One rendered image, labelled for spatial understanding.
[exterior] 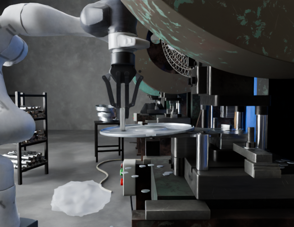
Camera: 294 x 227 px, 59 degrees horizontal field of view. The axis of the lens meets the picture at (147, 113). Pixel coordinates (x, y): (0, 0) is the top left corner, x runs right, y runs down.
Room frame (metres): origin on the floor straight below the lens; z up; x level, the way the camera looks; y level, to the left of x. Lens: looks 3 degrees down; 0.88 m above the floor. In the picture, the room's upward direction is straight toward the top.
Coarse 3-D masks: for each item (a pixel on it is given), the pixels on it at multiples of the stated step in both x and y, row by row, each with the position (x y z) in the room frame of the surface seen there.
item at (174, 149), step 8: (200, 128) 0.83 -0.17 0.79; (208, 128) 0.88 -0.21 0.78; (160, 136) 0.75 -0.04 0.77; (168, 136) 0.75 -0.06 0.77; (176, 136) 0.75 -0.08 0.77; (184, 136) 0.75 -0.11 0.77; (216, 136) 0.75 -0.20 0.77; (176, 144) 0.77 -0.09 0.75; (184, 144) 0.77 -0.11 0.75; (192, 144) 0.77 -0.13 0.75; (176, 152) 0.77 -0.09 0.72; (184, 152) 0.77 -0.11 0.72; (192, 152) 0.77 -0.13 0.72; (168, 160) 0.85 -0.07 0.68; (176, 160) 0.77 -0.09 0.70; (176, 168) 0.77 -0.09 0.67
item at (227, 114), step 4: (220, 108) 0.83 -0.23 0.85; (224, 108) 0.81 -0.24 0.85; (228, 108) 0.80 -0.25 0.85; (232, 108) 0.80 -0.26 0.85; (220, 112) 0.83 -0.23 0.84; (224, 112) 0.81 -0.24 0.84; (228, 112) 0.80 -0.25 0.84; (232, 112) 0.80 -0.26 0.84; (220, 116) 0.83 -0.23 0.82; (224, 116) 0.81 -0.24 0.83; (228, 116) 0.80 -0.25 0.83; (232, 116) 0.80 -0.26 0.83
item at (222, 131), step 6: (222, 132) 0.77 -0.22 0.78; (228, 132) 0.77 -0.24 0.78; (234, 132) 0.77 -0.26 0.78; (246, 132) 0.77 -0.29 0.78; (210, 138) 0.86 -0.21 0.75; (216, 138) 0.79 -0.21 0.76; (222, 138) 0.75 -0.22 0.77; (228, 138) 0.75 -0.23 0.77; (234, 138) 0.75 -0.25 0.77; (240, 138) 0.75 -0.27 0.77; (246, 138) 0.75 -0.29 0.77; (216, 144) 0.79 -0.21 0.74; (222, 144) 0.75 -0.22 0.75; (228, 144) 0.75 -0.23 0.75
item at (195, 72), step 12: (192, 72) 0.84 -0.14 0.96; (204, 72) 0.77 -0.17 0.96; (216, 72) 0.75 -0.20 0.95; (228, 72) 0.75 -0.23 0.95; (192, 84) 0.84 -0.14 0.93; (204, 84) 0.77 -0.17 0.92; (216, 84) 0.75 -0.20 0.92; (228, 84) 0.75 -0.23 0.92; (240, 84) 0.75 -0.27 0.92; (252, 84) 0.75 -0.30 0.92
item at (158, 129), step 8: (104, 128) 0.85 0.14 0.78; (112, 128) 0.89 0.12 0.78; (128, 128) 0.82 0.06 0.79; (136, 128) 0.80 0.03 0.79; (144, 128) 0.79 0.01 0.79; (152, 128) 0.79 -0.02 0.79; (160, 128) 0.78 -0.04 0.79; (168, 128) 0.82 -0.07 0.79; (176, 128) 0.81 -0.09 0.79; (184, 128) 0.80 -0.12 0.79; (192, 128) 0.75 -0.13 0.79; (120, 136) 0.69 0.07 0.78; (128, 136) 0.68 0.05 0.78; (136, 136) 0.67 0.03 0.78; (144, 136) 0.67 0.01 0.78; (152, 136) 0.67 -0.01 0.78
